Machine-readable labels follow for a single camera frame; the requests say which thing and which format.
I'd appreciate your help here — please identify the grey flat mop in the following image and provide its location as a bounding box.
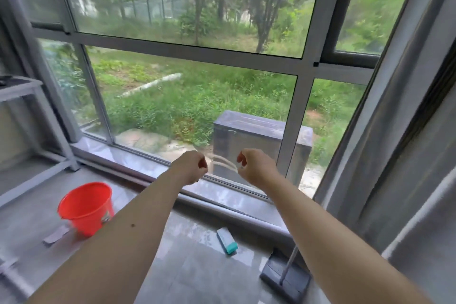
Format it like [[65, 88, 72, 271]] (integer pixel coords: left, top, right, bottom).
[[260, 244, 313, 303]]

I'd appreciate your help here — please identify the red plastic bucket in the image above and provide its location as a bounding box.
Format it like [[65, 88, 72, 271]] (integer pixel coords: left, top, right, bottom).
[[57, 182, 115, 238]]

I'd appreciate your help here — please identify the grey cleaning cloth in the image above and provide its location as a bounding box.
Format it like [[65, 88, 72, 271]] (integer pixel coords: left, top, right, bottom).
[[42, 225, 70, 245]]

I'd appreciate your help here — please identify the clear plastic strip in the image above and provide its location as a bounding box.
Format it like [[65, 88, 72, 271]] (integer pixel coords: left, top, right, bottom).
[[206, 153, 240, 175]]

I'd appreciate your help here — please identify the person's left forearm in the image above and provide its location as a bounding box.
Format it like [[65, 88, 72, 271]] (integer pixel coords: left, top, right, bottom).
[[24, 168, 186, 304]]

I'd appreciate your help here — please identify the grey outdoor utility cabinet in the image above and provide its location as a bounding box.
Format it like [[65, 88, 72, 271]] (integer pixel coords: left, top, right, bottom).
[[212, 110, 314, 187]]

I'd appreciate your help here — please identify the white floor stand part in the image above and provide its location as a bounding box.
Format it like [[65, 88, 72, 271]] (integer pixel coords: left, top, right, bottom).
[[0, 257, 35, 297]]

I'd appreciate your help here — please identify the white pipe on grass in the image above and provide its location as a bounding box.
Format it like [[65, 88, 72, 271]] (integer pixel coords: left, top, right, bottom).
[[117, 72, 183, 99]]

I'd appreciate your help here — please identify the grey aluminium window frame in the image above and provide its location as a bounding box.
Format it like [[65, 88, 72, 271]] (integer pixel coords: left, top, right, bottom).
[[0, 0, 425, 204]]

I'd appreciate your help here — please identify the person's right hand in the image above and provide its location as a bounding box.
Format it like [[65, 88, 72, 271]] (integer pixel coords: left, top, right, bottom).
[[237, 148, 282, 190]]

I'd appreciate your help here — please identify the metal fence enclosure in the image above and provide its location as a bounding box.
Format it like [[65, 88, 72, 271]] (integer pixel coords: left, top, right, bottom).
[[120, 0, 190, 25]]

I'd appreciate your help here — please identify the person's right forearm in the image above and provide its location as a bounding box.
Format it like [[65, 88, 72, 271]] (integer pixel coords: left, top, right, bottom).
[[264, 173, 434, 304]]

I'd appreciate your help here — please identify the person's left hand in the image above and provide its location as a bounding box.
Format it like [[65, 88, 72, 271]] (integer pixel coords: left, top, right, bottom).
[[170, 151, 209, 187]]

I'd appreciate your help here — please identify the white metal rack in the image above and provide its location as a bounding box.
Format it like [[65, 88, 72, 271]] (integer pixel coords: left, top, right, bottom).
[[0, 75, 81, 209]]

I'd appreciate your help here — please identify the grey curtain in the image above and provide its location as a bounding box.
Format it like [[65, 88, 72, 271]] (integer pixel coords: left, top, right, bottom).
[[313, 0, 456, 304]]

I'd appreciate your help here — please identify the white and teal sponge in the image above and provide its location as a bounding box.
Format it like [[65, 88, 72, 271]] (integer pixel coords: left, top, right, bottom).
[[216, 227, 239, 255]]

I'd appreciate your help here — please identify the grey marble window sill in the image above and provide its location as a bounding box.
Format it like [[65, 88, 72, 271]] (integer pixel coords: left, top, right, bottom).
[[71, 136, 293, 237]]

